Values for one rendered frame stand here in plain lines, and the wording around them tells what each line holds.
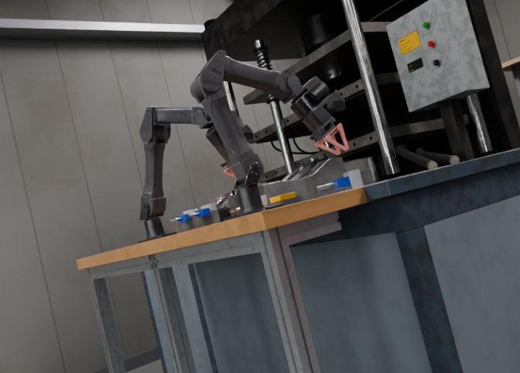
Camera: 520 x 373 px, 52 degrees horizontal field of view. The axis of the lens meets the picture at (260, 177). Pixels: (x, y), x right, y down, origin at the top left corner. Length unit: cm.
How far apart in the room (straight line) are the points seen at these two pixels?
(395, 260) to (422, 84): 116
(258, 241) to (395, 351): 52
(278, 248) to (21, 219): 275
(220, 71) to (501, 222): 86
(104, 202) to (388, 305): 277
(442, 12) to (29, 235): 273
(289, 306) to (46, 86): 310
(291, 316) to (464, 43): 151
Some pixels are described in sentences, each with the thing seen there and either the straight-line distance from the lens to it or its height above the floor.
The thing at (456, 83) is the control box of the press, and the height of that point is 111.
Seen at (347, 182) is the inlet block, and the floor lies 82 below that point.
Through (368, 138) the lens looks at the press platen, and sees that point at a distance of 254.
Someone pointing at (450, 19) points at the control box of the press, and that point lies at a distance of 234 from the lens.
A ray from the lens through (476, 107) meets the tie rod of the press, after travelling 293.
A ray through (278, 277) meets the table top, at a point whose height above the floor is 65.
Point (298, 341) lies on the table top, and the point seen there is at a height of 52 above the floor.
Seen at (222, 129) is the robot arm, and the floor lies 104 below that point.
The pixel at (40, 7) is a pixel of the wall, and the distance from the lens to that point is 424.
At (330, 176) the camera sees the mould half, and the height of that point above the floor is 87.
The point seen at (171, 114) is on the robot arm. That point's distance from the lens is 184.
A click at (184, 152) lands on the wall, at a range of 426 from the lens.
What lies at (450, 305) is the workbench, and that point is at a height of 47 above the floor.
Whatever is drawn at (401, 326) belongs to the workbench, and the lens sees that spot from 145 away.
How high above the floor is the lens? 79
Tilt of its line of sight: 4 degrees up
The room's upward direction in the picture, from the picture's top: 14 degrees counter-clockwise
